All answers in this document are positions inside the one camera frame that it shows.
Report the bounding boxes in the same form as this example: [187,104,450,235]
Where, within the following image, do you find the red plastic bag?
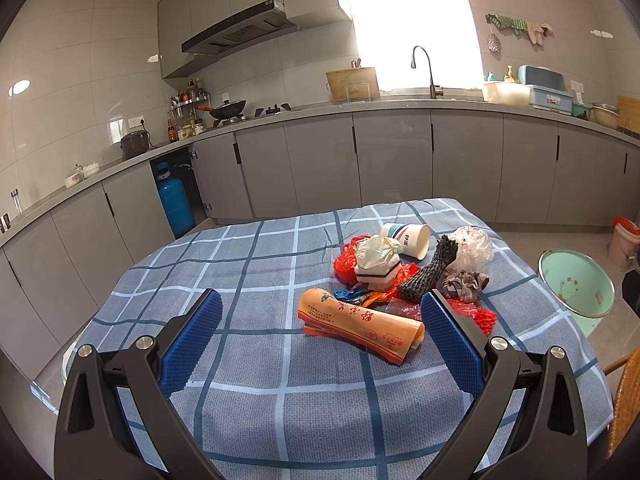
[333,235,370,287]

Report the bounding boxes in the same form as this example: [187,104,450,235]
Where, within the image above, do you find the wicker chair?
[603,348,640,458]

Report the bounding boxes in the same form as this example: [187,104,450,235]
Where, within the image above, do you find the kitchen faucet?
[410,44,445,100]

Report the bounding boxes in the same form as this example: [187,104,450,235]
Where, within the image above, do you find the grey patterned cloth rag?
[437,270,489,304]

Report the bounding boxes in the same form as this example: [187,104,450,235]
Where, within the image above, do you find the black wok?
[198,100,246,122]

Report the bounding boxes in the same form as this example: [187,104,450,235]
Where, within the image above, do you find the blue gas cylinder under counter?
[154,162,195,238]

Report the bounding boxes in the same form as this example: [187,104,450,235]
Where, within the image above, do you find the metal bowl on counter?
[591,103,620,129]

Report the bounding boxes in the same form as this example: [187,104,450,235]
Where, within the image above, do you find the blue plaid tablecloth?
[62,197,615,480]

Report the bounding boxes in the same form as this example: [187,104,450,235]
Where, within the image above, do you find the rice cooker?
[119,130,150,160]

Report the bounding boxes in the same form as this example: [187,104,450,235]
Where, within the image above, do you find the range hood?
[181,0,298,58]

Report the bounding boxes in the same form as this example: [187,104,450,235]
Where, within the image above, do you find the grey lower cabinets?
[1,103,639,378]

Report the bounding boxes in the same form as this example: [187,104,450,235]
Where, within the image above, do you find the blue orange snack wrapper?
[333,285,395,308]

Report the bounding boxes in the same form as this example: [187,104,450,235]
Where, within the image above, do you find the mint enamel basin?
[538,249,615,336]

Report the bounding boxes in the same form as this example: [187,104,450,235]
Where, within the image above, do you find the spice rack with bottles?
[167,77,210,142]

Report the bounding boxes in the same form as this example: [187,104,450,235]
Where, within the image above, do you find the wooden cutting board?
[616,96,640,133]
[326,67,380,102]

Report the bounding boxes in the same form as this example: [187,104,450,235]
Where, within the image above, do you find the black foam net sleeve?
[396,235,458,304]

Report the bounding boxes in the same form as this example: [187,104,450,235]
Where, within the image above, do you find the orange paper bag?
[297,288,425,365]

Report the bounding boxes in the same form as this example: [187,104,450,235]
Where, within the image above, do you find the white green plastic bag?
[355,235,402,269]

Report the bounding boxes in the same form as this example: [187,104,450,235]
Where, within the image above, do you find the red orange foil wrapper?
[382,263,421,301]

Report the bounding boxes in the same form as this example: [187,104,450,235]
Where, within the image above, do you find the clear plastic bag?
[448,226,494,272]

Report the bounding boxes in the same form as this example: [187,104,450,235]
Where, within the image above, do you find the pink bucket red bag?
[608,217,640,270]

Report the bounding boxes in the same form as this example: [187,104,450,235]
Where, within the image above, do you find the hanging green cloth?
[485,13,528,36]

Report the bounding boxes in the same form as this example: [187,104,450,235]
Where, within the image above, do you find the white black sponge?
[355,256,401,292]

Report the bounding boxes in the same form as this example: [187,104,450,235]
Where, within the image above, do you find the striped paper cup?
[380,223,431,260]

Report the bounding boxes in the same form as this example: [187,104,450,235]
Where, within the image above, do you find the blue dish rack box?
[518,65,573,115]

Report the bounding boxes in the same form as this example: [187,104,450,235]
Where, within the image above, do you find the white plastic container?
[482,81,530,107]

